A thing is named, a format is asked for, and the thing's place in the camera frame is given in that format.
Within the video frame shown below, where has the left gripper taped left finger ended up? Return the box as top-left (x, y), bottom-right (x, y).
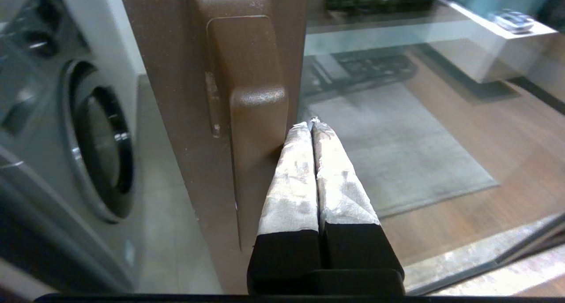
top-left (247, 122), bottom-right (320, 295)

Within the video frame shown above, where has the wooden door handle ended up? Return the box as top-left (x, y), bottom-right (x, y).
top-left (188, 0), bottom-right (290, 251)

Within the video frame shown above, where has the grey front-load washing machine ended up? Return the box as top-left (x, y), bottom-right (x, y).
top-left (0, 0), bottom-right (146, 295)

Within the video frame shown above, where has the brown framed glass sliding door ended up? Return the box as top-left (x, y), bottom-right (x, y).
top-left (117, 0), bottom-right (565, 295)

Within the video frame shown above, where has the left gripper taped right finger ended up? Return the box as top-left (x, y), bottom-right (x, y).
top-left (309, 118), bottom-right (404, 279)

